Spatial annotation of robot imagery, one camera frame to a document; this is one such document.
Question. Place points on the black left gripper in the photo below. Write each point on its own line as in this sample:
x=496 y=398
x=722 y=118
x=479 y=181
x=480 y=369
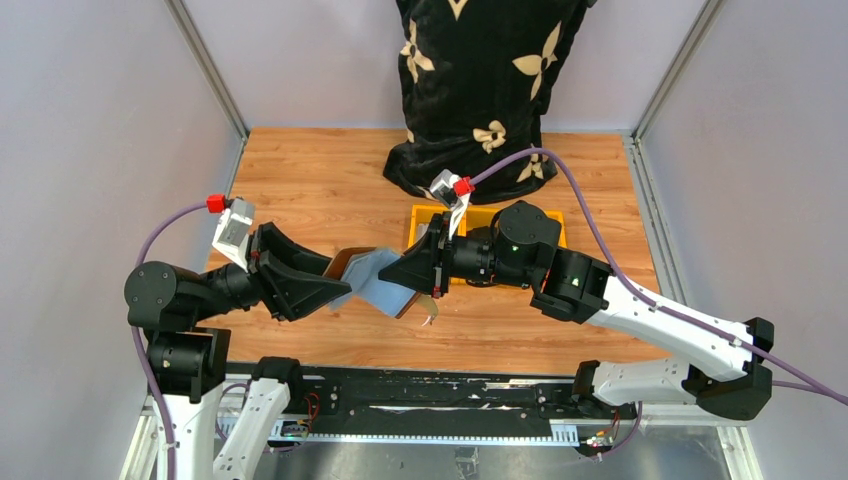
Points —
x=286 y=290

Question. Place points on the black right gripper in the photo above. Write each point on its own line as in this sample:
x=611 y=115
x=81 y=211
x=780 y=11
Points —
x=426 y=267

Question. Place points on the brown leather card holder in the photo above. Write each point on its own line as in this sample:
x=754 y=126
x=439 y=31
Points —
x=359 y=267

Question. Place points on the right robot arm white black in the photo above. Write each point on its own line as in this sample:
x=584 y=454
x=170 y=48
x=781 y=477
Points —
x=712 y=363

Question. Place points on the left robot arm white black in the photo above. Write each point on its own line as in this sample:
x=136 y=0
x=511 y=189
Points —
x=187 y=364

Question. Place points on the yellow bin left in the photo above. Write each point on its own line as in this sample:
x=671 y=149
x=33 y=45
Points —
x=420 y=218

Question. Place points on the yellow bin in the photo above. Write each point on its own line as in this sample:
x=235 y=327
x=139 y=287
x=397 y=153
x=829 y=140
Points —
x=558 y=217
x=480 y=215
x=420 y=218

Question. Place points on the yellow bin middle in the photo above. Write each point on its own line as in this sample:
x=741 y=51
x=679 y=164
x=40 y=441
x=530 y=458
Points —
x=480 y=215

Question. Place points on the yellow bin right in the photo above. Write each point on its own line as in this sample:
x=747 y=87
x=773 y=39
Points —
x=558 y=217

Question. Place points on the black floral blanket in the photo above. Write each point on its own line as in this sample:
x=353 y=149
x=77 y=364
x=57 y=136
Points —
x=476 y=78

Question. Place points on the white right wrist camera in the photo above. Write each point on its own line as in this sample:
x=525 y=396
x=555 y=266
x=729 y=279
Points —
x=454 y=192

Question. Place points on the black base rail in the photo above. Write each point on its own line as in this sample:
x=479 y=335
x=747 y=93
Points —
x=424 y=404

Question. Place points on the aluminium frame rail right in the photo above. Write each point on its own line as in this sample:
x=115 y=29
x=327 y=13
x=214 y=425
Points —
x=653 y=219

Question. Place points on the aluminium frame rail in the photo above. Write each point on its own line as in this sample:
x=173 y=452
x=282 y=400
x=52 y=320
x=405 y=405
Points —
x=653 y=219
x=193 y=37

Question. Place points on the aluminium frame rail left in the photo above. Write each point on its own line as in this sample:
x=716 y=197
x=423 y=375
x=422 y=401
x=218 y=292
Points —
x=193 y=37

